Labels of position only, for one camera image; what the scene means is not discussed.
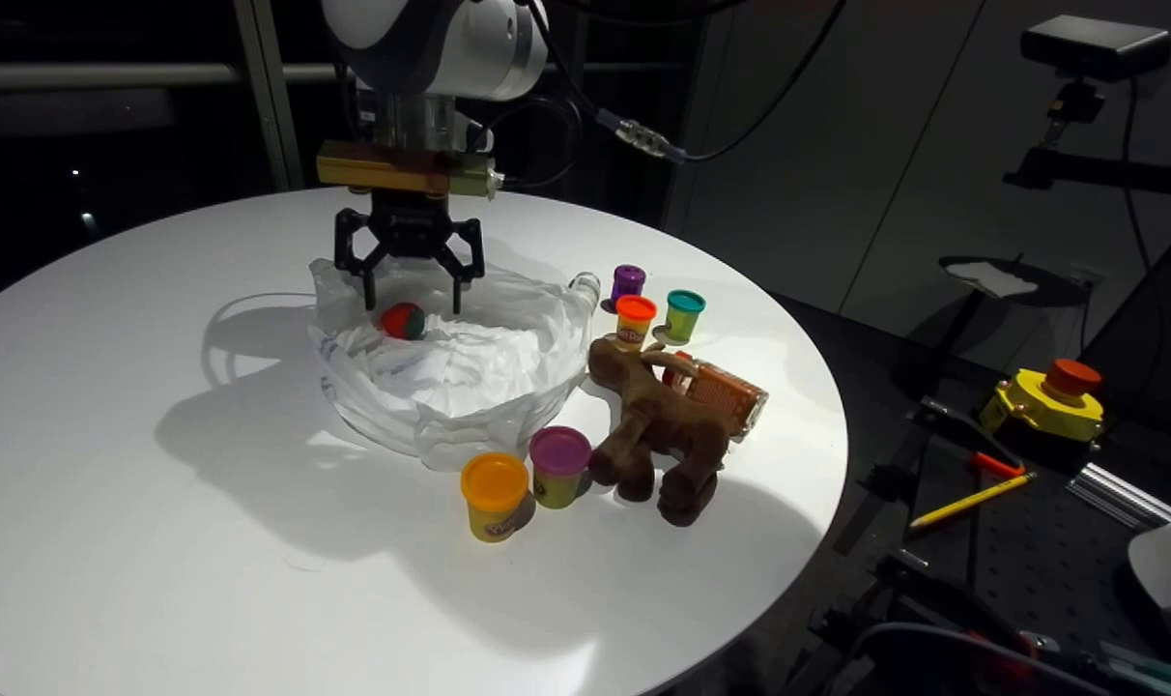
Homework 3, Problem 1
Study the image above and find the yellow emergency stop button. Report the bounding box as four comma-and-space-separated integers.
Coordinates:
974, 353, 1115, 452

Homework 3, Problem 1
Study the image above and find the grey floor cable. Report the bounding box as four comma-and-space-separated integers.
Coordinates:
849, 616, 1117, 696

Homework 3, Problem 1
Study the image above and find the teal lid play dough tub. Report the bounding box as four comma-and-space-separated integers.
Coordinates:
660, 285, 713, 347

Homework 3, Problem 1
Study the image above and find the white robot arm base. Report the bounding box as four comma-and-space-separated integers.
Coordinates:
1124, 508, 1171, 668

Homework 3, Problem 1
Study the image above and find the purple play dough tub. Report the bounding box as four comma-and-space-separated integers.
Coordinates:
602, 258, 651, 317

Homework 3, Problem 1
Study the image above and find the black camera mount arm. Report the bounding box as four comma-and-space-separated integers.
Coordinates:
1001, 72, 1171, 202

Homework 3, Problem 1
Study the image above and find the yellow pencil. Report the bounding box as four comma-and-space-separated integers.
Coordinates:
905, 468, 1041, 535

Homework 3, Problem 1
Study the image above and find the clear cable with connector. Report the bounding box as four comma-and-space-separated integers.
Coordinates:
526, 0, 856, 171

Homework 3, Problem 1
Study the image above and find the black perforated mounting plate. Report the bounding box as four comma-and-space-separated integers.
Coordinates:
867, 420, 1171, 696

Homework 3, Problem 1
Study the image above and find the orange cup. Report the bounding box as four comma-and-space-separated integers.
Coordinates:
455, 448, 536, 546

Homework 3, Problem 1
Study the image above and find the brown plush moose toy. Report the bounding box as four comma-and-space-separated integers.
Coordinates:
585, 330, 753, 530

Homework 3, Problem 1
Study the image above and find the metal window railing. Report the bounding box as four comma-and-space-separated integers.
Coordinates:
0, 53, 343, 95

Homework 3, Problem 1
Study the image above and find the aluminium extrusion rail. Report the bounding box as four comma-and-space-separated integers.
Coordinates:
1084, 633, 1171, 696

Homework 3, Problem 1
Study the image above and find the black camera on stand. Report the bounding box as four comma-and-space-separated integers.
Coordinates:
1017, 9, 1171, 85

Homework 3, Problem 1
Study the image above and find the dark red lid play dough tub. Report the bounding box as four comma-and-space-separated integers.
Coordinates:
376, 296, 432, 344

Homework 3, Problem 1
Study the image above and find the white plastic bag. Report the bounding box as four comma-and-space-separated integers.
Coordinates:
300, 246, 602, 472

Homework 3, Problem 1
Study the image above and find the pink lid play dough tub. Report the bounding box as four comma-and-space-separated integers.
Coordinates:
526, 426, 598, 513

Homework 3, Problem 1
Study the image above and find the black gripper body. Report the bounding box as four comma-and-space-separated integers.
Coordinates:
349, 191, 468, 263

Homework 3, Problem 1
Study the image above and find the light vertical window post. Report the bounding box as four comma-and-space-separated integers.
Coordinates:
230, 0, 309, 194

